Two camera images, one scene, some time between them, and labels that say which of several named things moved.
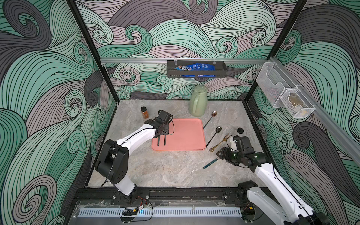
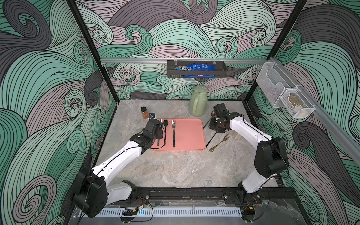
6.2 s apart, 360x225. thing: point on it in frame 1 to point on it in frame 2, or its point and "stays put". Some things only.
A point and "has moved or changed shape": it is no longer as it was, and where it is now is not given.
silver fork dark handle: (158, 139) has moved or changed shape
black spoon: (218, 130) stays put
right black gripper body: (234, 156) to (217, 124)
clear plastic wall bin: (281, 90) stays put
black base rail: (106, 196) stays put
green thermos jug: (198, 101) stays put
